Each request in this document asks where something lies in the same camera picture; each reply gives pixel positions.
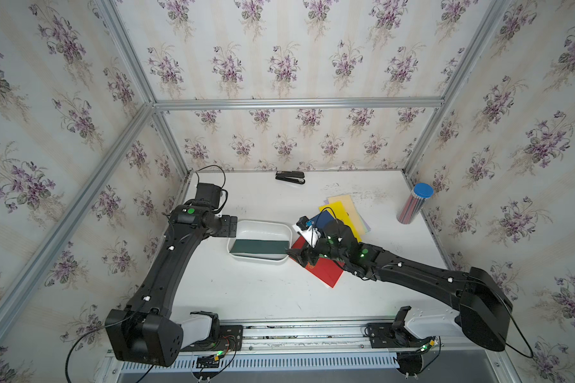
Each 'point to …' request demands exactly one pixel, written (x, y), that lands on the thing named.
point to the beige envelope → (352, 212)
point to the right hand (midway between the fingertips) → (297, 240)
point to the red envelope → (327, 270)
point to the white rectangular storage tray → (261, 230)
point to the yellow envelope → (339, 212)
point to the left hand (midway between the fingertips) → (223, 227)
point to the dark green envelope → (259, 246)
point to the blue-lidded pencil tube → (414, 203)
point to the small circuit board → (209, 361)
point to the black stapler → (294, 175)
